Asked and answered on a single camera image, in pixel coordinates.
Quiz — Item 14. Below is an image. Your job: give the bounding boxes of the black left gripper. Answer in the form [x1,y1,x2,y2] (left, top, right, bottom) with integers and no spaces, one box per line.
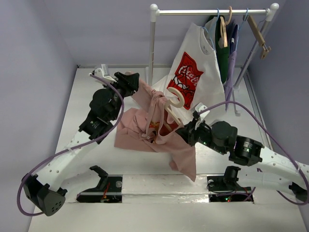
[102,73,139,121]

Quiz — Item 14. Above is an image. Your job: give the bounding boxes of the pink t shirt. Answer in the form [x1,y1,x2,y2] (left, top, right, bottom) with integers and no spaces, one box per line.
[114,79,197,181]

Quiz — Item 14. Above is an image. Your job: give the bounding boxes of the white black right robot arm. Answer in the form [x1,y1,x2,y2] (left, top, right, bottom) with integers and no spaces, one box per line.
[176,120,309,203]

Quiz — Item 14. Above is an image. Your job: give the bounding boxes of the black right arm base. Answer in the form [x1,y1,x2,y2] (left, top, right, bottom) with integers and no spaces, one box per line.
[206,166,254,203]

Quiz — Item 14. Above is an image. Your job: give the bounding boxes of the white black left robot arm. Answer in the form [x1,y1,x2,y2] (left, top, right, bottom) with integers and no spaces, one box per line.
[16,72,140,217]

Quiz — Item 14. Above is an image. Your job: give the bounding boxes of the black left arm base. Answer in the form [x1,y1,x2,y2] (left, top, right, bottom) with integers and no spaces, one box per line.
[76,165,123,203]

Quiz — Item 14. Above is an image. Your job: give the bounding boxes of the lavender shirt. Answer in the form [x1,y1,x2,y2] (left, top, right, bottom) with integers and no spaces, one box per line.
[224,20,239,101]

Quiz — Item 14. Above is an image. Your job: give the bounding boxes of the white red print t shirt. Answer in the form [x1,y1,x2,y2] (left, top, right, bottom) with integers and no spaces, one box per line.
[152,23,225,124]

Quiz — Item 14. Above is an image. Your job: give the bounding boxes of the green shirt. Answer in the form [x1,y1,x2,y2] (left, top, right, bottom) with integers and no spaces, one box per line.
[215,17,229,84]

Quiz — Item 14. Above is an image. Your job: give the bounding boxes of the beige hanger with green shirt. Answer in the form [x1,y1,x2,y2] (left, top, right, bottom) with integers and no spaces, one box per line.
[220,6,232,47]

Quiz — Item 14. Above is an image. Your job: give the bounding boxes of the wooden clip hanger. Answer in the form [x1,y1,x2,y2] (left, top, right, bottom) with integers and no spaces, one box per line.
[247,15,271,60]

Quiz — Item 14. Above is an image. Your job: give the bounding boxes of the white metal clothes rack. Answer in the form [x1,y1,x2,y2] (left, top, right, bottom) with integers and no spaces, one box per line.
[145,2,280,116]

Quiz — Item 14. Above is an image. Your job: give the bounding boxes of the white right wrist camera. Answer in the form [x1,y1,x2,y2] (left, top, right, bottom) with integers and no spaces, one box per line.
[192,102,209,130]

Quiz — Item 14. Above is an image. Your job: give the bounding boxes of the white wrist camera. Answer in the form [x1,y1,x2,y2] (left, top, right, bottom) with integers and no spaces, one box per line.
[91,64,116,84]
[192,102,209,130]

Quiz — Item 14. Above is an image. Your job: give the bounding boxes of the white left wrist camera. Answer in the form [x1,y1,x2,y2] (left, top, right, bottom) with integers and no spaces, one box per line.
[91,64,116,84]

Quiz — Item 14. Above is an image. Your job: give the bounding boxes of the blue wire hanger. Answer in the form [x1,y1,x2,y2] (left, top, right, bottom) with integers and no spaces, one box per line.
[236,8,249,49]
[203,11,220,51]

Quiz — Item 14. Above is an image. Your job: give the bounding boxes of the blue wire hanger right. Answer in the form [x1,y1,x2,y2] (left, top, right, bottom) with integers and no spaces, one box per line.
[236,8,249,49]

